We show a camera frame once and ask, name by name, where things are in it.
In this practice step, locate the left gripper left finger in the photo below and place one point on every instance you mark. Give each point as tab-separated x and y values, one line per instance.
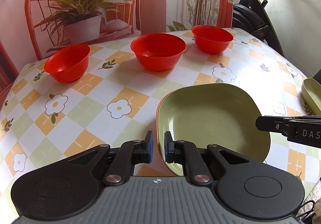
125	158

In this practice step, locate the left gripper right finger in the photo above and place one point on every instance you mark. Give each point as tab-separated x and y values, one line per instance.
188	156

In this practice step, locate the green square plate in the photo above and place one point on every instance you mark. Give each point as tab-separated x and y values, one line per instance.
311	91
221	114

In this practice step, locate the red bowl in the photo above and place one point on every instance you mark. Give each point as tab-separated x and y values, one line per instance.
211	39
69	64
158	51

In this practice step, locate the checkered floral tablecloth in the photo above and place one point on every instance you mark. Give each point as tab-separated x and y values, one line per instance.
43	121

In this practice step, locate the black exercise bike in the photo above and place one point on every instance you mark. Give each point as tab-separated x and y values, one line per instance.
297	25

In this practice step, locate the printed room backdrop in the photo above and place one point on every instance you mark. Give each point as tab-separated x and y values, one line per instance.
33	29

